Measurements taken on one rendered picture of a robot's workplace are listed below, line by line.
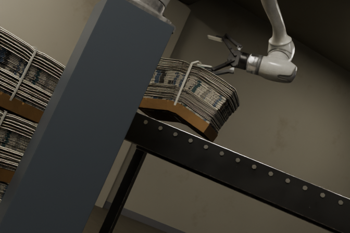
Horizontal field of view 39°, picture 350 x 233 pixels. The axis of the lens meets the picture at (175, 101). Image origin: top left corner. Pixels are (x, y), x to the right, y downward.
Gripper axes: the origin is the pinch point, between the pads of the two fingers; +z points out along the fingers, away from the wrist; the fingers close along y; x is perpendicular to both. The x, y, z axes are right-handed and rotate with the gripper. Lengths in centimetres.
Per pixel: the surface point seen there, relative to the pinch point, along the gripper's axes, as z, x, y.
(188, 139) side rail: -11, -24, 44
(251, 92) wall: 21, 399, -94
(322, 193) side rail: -64, -24, 48
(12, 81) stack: 40, -69, 50
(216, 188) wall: 26, 407, 33
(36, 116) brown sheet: 36, -54, 57
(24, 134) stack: 37, -55, 64
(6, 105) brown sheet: 40, -67, 58
